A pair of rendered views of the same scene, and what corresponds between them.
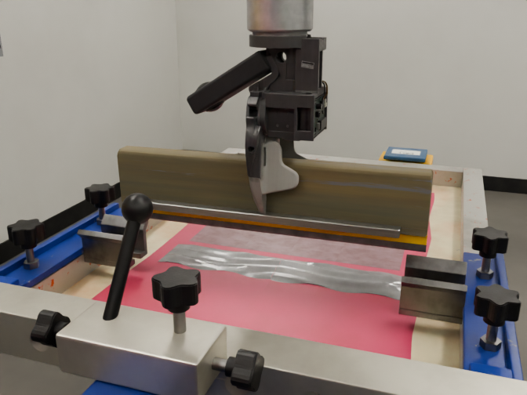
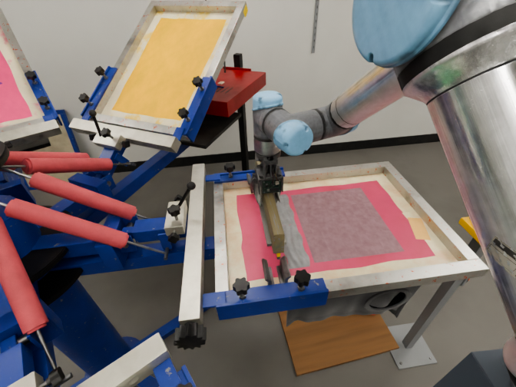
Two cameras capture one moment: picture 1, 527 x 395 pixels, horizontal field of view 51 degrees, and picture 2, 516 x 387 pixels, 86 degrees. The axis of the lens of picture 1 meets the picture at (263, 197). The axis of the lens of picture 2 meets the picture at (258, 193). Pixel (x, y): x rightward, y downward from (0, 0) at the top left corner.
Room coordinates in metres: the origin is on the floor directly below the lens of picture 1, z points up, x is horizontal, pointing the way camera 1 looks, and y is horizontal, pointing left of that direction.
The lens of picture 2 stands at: (0.35, -0.61, 1.68)
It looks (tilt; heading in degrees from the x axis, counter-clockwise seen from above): 39 degrees down; 65
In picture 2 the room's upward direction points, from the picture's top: 2 degrees counter-clockwise
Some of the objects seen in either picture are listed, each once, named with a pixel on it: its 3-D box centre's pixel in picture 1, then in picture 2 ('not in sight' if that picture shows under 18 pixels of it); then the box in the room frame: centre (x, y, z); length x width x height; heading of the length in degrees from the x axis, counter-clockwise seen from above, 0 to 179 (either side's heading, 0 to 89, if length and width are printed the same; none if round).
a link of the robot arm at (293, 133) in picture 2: not in sight; (293, 130); (0.68, -0.12, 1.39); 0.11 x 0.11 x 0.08; 88
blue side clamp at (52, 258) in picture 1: (72, 259); (249, 180); (0.73, 0.28, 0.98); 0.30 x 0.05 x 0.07; 161
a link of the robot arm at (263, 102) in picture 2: not in sight; (268, 116); (0.66, -0.02, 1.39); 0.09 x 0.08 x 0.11; 88
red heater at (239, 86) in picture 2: not in sight; (218, 88); (0.94, 1.21, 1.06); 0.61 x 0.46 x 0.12; 41
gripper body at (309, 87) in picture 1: (285, 88); (268, 169); (0.66, -0.03, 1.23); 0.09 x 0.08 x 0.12; 71
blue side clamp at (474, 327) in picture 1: (483, 327); (272, 297); (0.55, -0.25, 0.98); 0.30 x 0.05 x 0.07; 161
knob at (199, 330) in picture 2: not in sight; (190, 330); (0.33, -0.26, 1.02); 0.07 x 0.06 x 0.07; 161
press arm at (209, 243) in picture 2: not in sight; (206, 248); (0.46, 0.07, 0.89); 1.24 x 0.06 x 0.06; 161
